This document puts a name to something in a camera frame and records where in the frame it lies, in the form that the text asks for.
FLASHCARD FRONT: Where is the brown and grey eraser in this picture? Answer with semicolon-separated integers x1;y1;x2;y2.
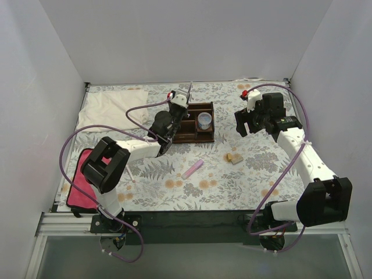
226;153;244;165

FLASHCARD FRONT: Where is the aluminium frame rail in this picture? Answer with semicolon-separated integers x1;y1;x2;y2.
23;78;364;279

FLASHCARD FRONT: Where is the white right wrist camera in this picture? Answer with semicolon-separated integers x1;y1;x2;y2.
240;90;262;112

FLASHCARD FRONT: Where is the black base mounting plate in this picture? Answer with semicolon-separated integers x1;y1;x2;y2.
90;210;285;245

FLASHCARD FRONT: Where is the pink cloth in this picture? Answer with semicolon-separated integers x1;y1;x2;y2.
66;148;98;218

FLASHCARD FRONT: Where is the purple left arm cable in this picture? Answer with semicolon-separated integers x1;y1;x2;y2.
59;92;175;263

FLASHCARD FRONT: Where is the floral table mat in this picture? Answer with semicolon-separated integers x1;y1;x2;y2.
56;81;326;212

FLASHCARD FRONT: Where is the white folded cloth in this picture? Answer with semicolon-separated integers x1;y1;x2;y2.
77;90;149;132

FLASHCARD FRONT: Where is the purple pink highlighter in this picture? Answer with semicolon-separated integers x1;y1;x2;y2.
181;159;204;180

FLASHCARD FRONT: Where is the pink capped white pen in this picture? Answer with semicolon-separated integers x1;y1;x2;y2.
126;166;136;183

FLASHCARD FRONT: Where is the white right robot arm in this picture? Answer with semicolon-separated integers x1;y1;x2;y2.
235;90;352;231

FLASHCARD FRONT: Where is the brown wooden desk organizer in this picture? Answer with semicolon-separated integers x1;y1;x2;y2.
173;102;215;144

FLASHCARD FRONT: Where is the clear round clip container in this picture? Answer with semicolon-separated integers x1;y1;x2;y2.
197;112;212;130

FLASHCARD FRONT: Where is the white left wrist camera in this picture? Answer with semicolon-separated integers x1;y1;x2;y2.
167;90;191;109

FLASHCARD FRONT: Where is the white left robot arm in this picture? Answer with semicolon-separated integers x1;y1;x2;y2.
80;101;188;233

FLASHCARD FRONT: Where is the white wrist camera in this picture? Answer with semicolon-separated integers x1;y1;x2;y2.
240;90;262;112
167;90;191;109

